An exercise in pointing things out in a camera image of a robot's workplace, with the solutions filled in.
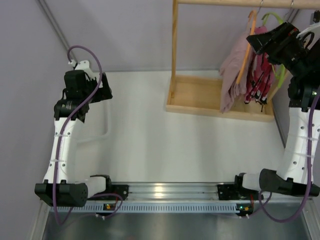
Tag orange clothes hanger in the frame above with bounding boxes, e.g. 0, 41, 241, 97
235, 9, 257, 85

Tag pink trousers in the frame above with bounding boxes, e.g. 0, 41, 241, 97
219, 31, 253, 113

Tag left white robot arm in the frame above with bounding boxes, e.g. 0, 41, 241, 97
34, 70, 113, 208

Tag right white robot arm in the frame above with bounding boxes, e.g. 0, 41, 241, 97
234, 22, 320, 197

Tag green clothes hanger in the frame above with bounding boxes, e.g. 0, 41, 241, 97
261, 12, 288, 89

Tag pink patterned garment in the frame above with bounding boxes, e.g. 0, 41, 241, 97
243, 24, 275, 112

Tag white plastic basket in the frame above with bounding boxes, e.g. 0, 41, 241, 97
78, 99, 111, 144

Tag wooden clothes rack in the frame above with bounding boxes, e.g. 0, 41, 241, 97
166, 0, 320, 122

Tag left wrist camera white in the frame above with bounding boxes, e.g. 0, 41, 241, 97
68, 59, 95, 77

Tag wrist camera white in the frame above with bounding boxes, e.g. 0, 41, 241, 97
68, 59, 95, 77
297, 22, 320, 49

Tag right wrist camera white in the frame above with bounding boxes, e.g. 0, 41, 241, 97
297, 22, 320, 49

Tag aluminium mounting rail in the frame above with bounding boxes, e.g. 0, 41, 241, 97
39, 181, 313, 201

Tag grey slotted cable duct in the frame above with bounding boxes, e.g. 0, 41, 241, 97
49, 201, 242, 213

